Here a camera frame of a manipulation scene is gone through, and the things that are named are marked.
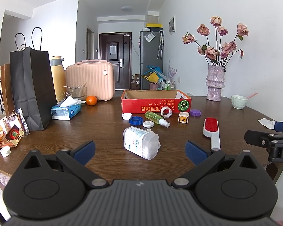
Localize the pale green bowl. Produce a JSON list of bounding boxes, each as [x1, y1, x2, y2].
[[231, 95, 248, 110]]

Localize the white ribbed bottle cap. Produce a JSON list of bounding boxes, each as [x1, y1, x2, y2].
[[122, 113, 132, 120]]

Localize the red cardboard box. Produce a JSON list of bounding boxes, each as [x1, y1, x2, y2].
[[121, 90, 192, 114]]

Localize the crumpled white tissue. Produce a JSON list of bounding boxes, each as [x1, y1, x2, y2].
[[258, 118, 276, 130]]

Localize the grey refrigerator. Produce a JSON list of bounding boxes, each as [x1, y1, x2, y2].
[[139, 31, 163, 90]]

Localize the purple gear lid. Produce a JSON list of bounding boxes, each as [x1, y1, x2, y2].
[[190, 109, 201, 117]]

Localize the black paper bag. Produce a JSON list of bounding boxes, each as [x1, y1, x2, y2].
[[10, 43, 57, 131]]

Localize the blue tissue pack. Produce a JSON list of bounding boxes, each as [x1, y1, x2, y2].
[[51, 96, 86, 120]]

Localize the yellow thermos jug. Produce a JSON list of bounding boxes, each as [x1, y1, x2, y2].
[[50, 56, 66, 102]]

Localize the cream cube toy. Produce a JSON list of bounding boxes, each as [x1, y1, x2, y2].
[[178, 112, 190, 124]]

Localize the white cap near snacks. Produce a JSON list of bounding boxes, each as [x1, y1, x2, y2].
[[0, 146, 11, 157]]

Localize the red white lint brush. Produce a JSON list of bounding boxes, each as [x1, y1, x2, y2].
[[203, 117, 221, 150]]

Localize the yellow box on fridge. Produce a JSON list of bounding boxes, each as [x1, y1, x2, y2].
[[146, 23, 162, 29]]

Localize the pink spoon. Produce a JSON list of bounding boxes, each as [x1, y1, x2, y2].
[[245, 92, 258, 100]]

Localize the white cotton swab container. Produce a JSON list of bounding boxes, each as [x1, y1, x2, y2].
[[123, 126, 160, 160]]

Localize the white round lid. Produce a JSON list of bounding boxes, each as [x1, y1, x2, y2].
[[142, 121, 154, 128]]

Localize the pink mini suitcase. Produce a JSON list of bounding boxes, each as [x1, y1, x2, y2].
[[65, 59, 115, 101]]

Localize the purple textured vase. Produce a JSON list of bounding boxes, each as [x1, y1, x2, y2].
[[206, 65, 225, 102]]

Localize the blue gear lid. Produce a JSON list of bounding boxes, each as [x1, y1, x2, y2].
[[129, 116, 144, 126]]

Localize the green spray bottle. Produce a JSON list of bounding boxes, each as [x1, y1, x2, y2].
[[145, 111, 170, 128]]

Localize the orange snack packets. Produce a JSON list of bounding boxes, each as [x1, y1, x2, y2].
[[0, 108, 30, 149]]

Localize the white tape roll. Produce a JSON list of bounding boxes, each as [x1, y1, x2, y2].
[[160, 106, 173, 118]]

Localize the dark brown entrance door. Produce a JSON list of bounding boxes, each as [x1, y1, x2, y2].
[[99, 32, 132, 90]]

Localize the clear glass cup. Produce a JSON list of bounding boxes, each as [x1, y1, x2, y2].
[[66, 85, 87, 101]]

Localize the wire storage rack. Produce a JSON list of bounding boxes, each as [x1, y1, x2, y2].
[[157, 79, 175, 90]]

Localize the brown paper bag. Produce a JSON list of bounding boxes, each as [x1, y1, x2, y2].
[[0, 63, 15, 115]]

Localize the dried pink roses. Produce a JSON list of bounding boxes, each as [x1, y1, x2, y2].
[[182, 16, 249, 69]]

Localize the orange fruit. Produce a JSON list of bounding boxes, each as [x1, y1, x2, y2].
[[86, 95, 98, 106]]

